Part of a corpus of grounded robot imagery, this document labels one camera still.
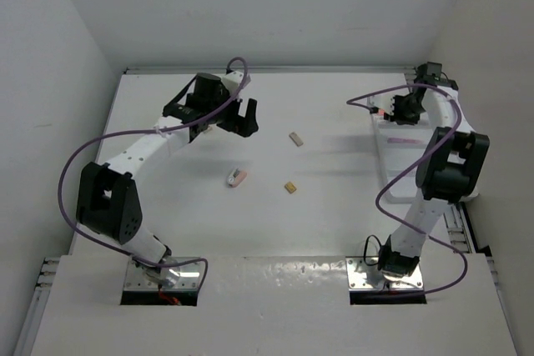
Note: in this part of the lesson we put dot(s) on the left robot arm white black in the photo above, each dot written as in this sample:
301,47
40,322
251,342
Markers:
108,194

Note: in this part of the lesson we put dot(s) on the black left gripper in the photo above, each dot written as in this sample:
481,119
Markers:
241,125

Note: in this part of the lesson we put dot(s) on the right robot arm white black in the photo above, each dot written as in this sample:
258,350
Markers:
449,169

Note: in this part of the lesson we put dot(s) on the white compartment tray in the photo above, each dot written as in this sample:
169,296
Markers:
396,156

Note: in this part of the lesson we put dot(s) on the grey brown eraser block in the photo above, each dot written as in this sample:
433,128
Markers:
296,139

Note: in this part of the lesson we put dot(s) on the tan eraser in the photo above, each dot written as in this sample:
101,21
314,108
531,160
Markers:
290,187

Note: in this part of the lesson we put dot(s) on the pink purple highlighter pen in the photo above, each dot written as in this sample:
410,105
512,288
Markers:
409,141

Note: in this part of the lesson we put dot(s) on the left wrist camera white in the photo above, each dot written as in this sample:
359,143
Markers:
232,80

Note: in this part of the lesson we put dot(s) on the metal mounting plate left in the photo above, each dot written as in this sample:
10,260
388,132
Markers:
139,277

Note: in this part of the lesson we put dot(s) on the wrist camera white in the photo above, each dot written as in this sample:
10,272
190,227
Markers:
232,80
384,101

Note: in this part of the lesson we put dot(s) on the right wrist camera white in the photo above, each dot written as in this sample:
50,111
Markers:
384,101

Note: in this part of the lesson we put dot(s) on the metal mounting plate right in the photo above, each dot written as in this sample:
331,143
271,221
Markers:
366,278

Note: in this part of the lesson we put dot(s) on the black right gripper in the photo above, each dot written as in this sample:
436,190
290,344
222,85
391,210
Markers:
397,117

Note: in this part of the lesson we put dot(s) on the metal mounting plate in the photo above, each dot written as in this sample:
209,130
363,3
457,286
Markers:
139,277
366,278

